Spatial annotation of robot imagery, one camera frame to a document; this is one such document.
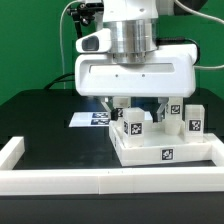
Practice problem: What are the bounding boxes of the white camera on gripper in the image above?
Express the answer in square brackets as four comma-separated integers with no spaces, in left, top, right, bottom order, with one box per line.
[76,28,112,53]

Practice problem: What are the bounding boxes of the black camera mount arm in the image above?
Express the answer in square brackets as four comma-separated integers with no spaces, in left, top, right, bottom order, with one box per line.
[66,1,104,38]

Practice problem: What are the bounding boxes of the white U-shaped obstacle fence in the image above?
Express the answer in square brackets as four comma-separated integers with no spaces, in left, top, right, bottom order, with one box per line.
[0,134,224,196]

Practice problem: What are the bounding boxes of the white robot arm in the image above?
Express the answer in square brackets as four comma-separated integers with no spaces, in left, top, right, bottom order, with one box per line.
[75,0,207,120]

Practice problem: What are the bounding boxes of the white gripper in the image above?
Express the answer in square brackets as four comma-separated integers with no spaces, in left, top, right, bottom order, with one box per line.
[75,44,197,123]

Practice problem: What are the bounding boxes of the white square tabletop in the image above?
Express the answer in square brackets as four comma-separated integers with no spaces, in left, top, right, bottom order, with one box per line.
[109,122,224,167]

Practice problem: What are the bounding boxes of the white marker base plate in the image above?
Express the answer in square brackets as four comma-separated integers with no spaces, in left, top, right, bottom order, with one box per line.
[69,112,110,127]

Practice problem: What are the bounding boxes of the white cable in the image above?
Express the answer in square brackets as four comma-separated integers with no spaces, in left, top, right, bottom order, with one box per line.
[59,0,86,90]

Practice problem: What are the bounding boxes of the black cable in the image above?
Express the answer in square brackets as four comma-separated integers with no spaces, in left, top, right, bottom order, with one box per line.
[43,73,76,90]

